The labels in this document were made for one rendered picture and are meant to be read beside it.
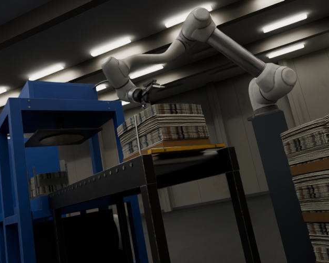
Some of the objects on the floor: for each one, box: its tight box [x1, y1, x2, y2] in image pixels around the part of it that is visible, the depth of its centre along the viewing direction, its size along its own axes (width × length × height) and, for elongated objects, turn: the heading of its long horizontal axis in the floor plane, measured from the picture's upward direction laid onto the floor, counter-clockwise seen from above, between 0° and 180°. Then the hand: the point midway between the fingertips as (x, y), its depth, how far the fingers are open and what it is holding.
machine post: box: [88, 133, 109, 211], centre depth 320 cm, size 9×9×155 cm
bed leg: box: [115, 197, 134, 263], centre depth 244 cm, size 6×6×68 cm
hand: (160, 100), depth 159 cm, fingers open, 13 cm apart
